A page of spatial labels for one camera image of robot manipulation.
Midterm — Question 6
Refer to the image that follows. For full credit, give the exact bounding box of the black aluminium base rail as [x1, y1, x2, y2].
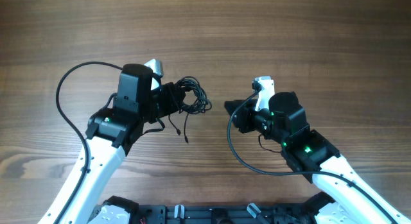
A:
[89, 203, 322, 224]

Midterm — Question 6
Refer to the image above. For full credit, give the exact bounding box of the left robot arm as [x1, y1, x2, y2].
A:
[40, 59, 185, 223]

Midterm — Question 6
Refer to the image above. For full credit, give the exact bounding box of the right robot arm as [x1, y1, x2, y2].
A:
[224, 92, 410, 223]

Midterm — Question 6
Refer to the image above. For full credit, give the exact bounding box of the black cable bundle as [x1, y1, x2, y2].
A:
[167, 76, 213, 144]

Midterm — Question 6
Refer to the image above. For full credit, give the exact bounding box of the black camera cable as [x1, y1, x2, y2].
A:
[55, 61, 125, 224]
[226, 89, 399, 224]

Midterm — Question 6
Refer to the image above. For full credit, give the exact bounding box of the left black camera cable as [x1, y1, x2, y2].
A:
[55, 61, 125, 224]

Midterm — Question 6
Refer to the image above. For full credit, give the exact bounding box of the right black camera cable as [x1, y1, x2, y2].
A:
[226, 89, 399, 224]

